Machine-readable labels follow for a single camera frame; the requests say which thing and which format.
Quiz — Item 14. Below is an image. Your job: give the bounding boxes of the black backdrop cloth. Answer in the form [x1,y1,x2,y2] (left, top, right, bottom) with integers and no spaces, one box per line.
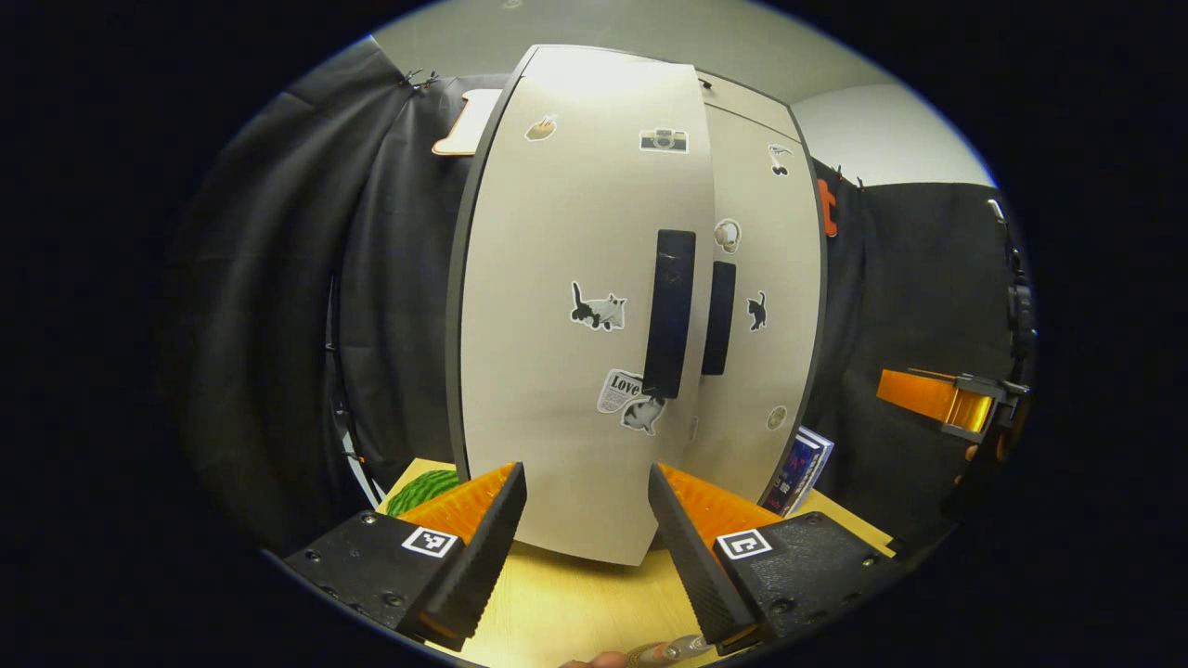
[162,37,1039,558]

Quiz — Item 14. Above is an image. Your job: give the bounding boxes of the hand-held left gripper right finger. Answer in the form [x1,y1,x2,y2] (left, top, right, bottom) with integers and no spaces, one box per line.
[647,462,906,655]

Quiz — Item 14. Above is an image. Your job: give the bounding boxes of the black equipment stand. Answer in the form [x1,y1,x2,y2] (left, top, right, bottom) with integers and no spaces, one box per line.
[986,198,1037,358]

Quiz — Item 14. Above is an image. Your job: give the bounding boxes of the dark navy book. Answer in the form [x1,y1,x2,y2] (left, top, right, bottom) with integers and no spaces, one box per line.
[764,429,822,518]

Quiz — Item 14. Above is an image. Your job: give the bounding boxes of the white cabinet drawer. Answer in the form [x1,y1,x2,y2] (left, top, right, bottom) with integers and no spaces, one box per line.
[694,70,801,142]

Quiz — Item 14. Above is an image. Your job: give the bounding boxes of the white and grey cabinet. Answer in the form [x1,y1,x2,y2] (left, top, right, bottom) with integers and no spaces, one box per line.
[445,44,830,520]

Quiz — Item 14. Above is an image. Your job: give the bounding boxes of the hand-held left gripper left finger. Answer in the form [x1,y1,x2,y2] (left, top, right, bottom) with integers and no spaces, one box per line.
[283,461,528,650]

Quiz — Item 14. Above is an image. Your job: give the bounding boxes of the watermelon slice toy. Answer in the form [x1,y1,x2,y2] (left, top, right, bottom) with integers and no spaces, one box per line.
[385,469,462,519]

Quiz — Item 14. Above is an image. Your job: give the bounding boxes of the white cabinet door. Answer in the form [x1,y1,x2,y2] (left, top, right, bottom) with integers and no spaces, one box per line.
[445,44,717,567]
[682,102,829,507]

